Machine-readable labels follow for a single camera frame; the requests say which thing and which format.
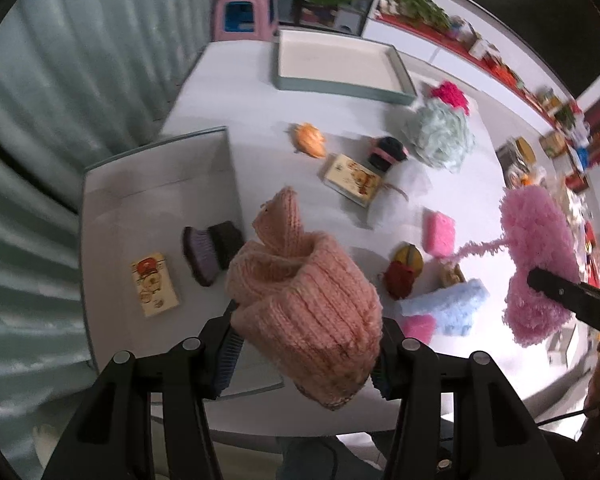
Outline pink knit hat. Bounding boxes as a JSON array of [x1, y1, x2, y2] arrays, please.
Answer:
[[225, 186, 383, 411]]

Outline pile of colourful goods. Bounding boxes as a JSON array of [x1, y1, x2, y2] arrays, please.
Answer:
[[495, 87, 600, 291]]

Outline grey box lid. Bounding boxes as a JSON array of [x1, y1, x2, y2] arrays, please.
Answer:
[[271, 28, 417, 107]]

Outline brown purple knit item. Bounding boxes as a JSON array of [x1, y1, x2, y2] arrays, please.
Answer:
[[181, 221, 246, 288]]

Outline pale green curtain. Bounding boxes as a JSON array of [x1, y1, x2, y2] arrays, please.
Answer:
[[0, 0, 223, 466]]

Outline brown yellow striped item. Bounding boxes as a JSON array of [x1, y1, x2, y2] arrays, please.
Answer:
[[391, 242, 424, 276]]

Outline orange plush toy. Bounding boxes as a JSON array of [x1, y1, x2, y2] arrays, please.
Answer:
[[291, 122, 328, 159]]

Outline magenta fluffy pouf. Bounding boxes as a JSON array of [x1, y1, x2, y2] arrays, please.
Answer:
[[430, 81, 472, 117]]

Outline pink plastic stool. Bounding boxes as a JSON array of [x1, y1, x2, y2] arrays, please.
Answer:
[[212, 0, 280, 43]]

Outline light blue fluffy cloth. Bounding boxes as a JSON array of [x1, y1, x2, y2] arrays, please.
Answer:
[[399, 278, 488, 337]]

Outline pink sponge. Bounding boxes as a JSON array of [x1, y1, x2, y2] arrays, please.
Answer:
[[422, 209, 457, 258]]

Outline red ledge with goods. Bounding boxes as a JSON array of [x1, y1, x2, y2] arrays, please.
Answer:
[[375, 10, 581, 126]]

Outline black pink knit scrunchie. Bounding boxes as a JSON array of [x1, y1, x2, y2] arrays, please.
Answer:
[[367, 136, 410, 173]]

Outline small beige item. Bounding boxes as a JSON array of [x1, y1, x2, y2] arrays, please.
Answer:
[[440, 262, 467, 288]]

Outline light green bath pouf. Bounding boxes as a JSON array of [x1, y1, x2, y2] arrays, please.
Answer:
[[402, 97, 477, 173]]

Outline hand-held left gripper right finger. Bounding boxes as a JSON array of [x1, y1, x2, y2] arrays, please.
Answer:
[[372, 317, 566, 480]]

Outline small pink fluffy item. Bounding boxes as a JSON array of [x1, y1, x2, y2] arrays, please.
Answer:
[[402, 314, 437, 346]]

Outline black cable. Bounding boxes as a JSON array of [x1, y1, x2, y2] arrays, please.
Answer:
[[534, 409, 593, 427]]

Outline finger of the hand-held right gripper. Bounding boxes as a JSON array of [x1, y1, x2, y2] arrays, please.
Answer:
[[526, 266, 583, 317]]

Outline cartoon print tissue pack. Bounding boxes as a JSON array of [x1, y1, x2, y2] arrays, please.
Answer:
[[131, 252, 181, 318], [323, 153, 385, 207]]

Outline grey storage box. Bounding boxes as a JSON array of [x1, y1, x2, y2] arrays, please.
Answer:
[[80, 126, 286, 397]]

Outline pink fluffy bath pouf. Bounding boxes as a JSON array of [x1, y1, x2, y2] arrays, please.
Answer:
[[447, 185, 581, 346]]

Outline person's blue jeans leg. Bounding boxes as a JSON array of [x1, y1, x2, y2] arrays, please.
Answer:
[[277, 435, 387, 480]]

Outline red knit item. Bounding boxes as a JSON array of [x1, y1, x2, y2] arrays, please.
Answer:
[[382, 260, 413, 301]]

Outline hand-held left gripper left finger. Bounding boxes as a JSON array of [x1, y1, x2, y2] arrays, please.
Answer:
[[40, 302, 246, 480]]

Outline green potted plants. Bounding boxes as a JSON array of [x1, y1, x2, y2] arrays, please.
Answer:
[[380, 0, 453, 31]]

